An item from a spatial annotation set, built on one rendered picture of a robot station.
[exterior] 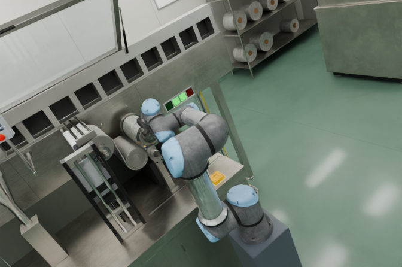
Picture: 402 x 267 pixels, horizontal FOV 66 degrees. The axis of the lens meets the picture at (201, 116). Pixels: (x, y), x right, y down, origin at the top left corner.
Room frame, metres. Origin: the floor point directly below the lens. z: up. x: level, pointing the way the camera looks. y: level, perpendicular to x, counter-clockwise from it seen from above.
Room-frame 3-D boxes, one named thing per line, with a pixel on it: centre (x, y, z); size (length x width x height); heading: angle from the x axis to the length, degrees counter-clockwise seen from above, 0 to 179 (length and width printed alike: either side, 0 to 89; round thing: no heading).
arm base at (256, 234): (0.95, -0.02, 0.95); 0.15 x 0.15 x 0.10
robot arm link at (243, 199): (0.95, -0.02, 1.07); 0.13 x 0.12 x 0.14; 104
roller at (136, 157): (1.57, 0.46, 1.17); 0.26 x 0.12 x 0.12; 25
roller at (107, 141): (1.52, 0.58, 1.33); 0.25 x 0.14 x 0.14; 25
